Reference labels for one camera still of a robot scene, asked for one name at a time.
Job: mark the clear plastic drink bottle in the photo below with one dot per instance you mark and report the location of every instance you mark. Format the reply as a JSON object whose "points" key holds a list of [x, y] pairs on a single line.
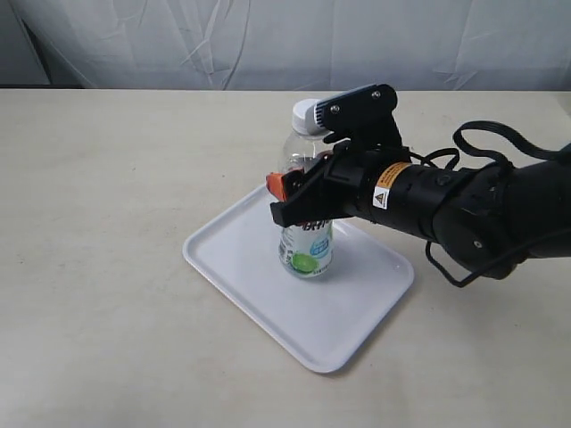
{"points": [[306, 247]]}

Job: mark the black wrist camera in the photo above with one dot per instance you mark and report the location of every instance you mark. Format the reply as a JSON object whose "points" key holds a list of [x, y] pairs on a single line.
{"points": [[363, 115]]}

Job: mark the white rectangular plastic tray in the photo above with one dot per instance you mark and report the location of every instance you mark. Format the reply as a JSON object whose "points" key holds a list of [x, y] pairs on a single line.
{"points": [[320, 321]]}

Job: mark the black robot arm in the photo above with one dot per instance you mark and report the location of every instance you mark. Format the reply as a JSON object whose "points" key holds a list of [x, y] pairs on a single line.
{"points": [[488, 220]]}

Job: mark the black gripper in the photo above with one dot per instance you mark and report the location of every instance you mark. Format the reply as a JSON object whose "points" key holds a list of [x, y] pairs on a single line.
{"points": [[340, 187]]}

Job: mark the white wrinkled backdrop cloth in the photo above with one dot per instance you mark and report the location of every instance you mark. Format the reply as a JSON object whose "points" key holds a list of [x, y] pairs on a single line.
{"points": [[301, 45]]}

